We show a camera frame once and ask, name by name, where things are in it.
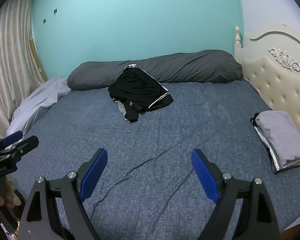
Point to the cream curtain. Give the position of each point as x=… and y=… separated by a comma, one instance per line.
x=10, y=55

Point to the black sweater with white trim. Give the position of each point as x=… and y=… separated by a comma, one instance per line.
x=137, y=87

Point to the folded grey garment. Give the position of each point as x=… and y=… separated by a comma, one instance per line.
x=280, y=132

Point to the cream tufted headboard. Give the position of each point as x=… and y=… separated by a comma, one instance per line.
x=277, y=80

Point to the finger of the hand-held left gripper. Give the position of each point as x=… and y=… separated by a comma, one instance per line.
x=13, y=137
x=26, y=145

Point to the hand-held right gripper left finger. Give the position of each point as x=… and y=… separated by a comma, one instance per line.
x=95, y=172

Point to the person's left hand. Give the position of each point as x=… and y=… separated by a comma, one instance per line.
x=9, y=195

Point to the wooden strip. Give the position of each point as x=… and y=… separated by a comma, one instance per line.
x=37, y=57

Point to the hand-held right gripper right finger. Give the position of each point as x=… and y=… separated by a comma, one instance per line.
x=205, y=175

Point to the blue patterned bed cover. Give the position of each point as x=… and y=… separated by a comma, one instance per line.
x=152, y=135

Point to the light grey quilt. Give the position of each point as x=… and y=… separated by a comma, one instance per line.
x=37, y=102

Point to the folded black white garment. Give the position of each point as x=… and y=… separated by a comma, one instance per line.
x=277, y=166

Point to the dark grey long pillow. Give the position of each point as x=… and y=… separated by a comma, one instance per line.
x=185, y=67

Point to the blue-grey patterned garment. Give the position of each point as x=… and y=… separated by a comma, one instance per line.
x=130, y=66

